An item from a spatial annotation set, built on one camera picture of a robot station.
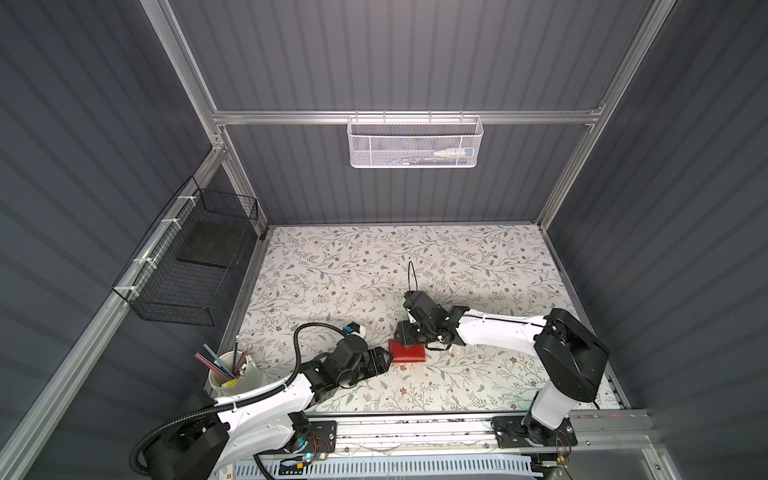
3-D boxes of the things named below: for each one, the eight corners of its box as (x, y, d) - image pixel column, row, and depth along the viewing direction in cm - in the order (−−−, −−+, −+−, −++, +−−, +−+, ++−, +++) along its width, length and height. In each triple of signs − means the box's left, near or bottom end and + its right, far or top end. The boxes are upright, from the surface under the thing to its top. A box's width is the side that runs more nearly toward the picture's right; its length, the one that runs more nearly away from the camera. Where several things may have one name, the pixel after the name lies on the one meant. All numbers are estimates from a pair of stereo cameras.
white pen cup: (225, 398, 82) (204, 386, 72) (235, 366, 87) (217, 351, 78) (259, 398, 82) (242, 385, 72) (267, 366, 87) (253, 351, 78)
